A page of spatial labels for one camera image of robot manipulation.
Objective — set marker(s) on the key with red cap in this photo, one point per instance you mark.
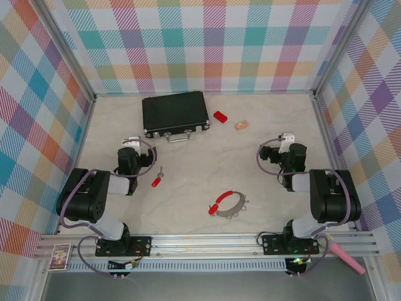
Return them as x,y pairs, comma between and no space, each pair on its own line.
155,182

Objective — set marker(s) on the metal keyring band red sleeve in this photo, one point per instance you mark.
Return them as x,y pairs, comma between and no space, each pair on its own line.
223,197

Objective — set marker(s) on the red-capped key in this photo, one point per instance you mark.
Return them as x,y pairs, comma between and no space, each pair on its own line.
214,209

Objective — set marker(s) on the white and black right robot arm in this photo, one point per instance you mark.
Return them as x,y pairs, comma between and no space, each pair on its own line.
332,194

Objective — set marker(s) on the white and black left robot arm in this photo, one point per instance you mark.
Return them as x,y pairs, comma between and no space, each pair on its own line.
103,225

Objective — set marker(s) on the small tan block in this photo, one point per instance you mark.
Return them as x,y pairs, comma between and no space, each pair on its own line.
242,124

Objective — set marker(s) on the red rectangular block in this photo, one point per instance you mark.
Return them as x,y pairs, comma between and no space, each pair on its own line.
220,116

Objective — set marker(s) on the pink microphone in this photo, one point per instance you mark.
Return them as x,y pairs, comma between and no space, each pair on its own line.
347,257

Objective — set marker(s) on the small card with picture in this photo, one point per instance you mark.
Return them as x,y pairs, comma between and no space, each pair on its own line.
60,257

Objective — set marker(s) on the grey metal shelf panel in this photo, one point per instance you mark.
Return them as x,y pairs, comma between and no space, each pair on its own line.
203,287

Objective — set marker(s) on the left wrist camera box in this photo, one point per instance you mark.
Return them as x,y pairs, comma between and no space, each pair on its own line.
133,142

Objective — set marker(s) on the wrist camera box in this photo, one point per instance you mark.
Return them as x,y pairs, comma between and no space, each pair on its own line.
286,142
133,142

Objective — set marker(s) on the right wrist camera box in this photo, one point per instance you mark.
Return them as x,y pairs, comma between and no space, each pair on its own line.
286,142

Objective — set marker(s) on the aluminium side rail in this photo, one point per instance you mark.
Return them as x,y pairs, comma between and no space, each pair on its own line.
329,141
85,131

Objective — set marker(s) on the aluminium back rail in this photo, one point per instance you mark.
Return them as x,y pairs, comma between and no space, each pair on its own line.
250,92

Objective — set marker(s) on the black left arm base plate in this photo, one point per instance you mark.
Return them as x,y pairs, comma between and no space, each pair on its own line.
142,246

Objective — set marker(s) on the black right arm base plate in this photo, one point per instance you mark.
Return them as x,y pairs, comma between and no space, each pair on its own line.
272,244

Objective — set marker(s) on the aluminium mounting rail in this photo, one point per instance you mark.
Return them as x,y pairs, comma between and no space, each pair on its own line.
203,247

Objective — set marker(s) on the aluminium frame post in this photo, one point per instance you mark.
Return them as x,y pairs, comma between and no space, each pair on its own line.
69,51
341,47

